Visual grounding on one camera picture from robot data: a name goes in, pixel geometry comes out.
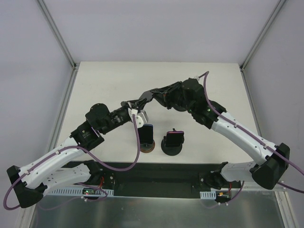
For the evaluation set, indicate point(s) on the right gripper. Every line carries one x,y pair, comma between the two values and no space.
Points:
163,94

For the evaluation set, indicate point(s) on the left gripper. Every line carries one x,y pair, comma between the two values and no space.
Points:
129,106

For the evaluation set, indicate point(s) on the black phone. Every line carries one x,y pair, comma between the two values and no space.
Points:
147,96

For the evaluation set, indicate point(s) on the blue phone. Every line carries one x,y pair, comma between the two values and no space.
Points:
146,134

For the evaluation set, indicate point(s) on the purple phone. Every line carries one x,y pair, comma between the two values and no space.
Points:
174,138

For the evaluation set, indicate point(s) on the brown base phone stand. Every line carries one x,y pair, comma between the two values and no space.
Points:
147,148

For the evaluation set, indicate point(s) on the black clamp phone stand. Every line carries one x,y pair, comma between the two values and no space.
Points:
170,151

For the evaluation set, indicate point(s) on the black tall phone stand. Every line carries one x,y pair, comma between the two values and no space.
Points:
179,108

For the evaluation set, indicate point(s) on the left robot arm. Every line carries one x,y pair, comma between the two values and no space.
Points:
30,183

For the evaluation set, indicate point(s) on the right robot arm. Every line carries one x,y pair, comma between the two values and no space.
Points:
269,161

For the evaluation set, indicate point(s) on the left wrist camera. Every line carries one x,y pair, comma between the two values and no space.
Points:
139,117

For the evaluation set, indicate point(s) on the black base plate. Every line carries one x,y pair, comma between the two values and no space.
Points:
156,180

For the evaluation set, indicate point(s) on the left aluminium frame post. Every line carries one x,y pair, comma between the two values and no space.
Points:
56,33

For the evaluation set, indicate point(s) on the aluminium frame post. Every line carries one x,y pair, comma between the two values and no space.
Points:
263,33
56,33

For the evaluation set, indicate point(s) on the right aluminium frame post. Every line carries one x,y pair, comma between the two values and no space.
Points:
263,33

